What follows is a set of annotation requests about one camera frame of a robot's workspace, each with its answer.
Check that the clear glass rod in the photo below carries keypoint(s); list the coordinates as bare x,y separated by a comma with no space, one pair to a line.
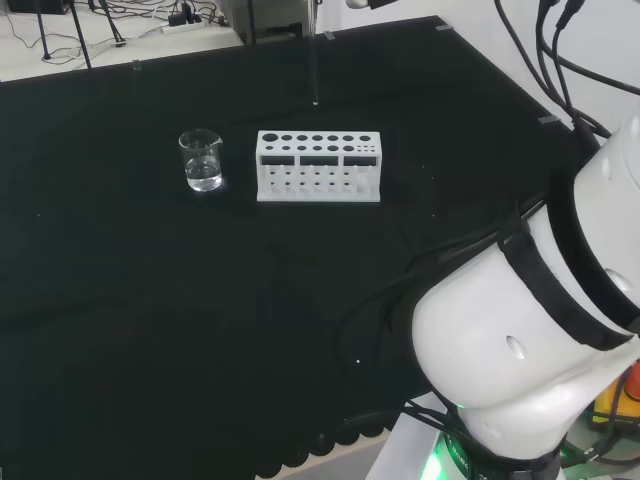
313,60

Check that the white test tube rack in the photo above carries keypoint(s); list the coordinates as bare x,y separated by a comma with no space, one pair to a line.
320,155

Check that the clear glass beaker with water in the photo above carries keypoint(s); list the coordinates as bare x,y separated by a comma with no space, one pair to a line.
201,170

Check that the black bench cloth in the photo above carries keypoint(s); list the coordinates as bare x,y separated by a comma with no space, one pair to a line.
150,300

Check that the grey box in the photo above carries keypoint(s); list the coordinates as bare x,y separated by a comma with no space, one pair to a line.
270,22

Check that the white power strip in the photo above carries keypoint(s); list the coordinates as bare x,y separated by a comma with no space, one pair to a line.
200,26

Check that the black tripod leg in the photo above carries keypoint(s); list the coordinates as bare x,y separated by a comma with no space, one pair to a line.
114,27
81,35
43,35

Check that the yellow stop button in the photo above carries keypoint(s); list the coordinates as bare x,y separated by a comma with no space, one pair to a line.
607,400

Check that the black box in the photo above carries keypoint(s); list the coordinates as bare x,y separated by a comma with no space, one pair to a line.
37,6

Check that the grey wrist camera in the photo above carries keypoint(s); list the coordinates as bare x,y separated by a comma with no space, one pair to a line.
359,3

